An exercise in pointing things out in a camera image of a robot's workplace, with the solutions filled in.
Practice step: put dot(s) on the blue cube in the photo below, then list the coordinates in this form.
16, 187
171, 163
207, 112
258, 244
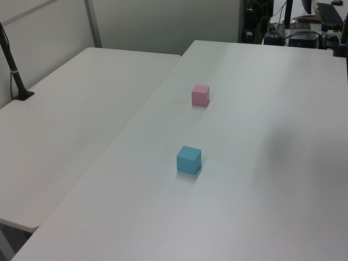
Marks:
187, 162

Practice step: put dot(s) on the pink cube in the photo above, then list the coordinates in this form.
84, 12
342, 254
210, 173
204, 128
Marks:
199, 96

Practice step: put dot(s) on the black box with green light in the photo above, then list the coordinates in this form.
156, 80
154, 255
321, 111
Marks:
273, 39

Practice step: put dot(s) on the flat black electronics box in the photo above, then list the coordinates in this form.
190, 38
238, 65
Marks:
303, 40

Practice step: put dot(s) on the brown desk pad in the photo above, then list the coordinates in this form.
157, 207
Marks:
310, 18

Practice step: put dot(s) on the black clamp stand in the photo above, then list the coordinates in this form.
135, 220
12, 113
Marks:
340, 51

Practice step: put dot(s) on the dark computer mouse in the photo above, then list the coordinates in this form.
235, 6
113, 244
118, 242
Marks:
337, 2

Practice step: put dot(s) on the grey partition corner post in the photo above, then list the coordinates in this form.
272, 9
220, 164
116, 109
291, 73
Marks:
93, 24

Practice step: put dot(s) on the black camera stand pole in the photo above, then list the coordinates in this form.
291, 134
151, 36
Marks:
16, 79

